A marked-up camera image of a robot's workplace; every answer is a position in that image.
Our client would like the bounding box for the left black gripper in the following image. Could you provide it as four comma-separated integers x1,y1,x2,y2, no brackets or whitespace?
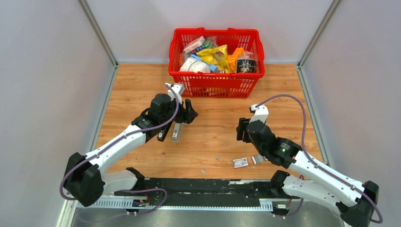
160,97,199,126

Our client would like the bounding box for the grey and black stapler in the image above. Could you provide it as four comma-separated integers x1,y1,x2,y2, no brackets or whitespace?
172,122,183,142

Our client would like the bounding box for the red white staple box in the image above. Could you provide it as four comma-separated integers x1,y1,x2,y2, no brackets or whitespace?
232,157,249,169

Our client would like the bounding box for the grey staple strip box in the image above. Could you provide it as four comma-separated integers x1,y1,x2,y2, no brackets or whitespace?
252,155,267,165

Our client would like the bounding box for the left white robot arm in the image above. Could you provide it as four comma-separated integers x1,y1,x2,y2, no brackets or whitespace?
59,94,198,207

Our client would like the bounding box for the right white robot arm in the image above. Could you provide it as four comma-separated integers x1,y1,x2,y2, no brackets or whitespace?
236,118,379,227

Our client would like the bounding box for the red plastic shopping basket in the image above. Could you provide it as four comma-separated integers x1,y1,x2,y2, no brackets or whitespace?
168,27,265,98

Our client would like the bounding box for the white round package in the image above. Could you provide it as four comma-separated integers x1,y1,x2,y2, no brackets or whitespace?
179,58,211,73

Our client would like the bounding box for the yellow snack bag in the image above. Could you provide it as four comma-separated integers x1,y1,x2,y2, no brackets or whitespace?
196,44,231,73

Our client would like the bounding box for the black can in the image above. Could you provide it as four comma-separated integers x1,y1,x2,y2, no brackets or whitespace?
236,58,257,73

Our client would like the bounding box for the orange package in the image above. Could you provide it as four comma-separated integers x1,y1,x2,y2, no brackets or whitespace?
227,47,244,72

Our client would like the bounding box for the white pink box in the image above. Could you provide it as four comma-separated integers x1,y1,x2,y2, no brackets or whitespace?
183,36,205,53

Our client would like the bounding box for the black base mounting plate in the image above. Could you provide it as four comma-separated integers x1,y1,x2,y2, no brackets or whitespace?
134,178,290,207

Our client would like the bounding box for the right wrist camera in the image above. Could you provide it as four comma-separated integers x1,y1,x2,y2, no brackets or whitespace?
249,104,269,123

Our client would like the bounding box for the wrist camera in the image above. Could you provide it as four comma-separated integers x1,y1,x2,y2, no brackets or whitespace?
165,83,185,104
249,104,269,123

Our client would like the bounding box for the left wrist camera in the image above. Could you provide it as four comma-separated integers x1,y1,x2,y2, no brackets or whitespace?
165,83,185,104

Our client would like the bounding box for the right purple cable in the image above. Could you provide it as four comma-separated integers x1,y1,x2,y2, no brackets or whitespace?
255,94,384,224

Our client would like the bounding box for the purple cable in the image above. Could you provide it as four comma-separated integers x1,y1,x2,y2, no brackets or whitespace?
255,94,384,224
59,84,181,216

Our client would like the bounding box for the aluminium frame rail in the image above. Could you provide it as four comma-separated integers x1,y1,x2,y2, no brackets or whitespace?
67,176,351,211

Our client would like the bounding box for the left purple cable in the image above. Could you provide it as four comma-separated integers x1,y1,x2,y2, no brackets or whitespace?
59,84,181,216

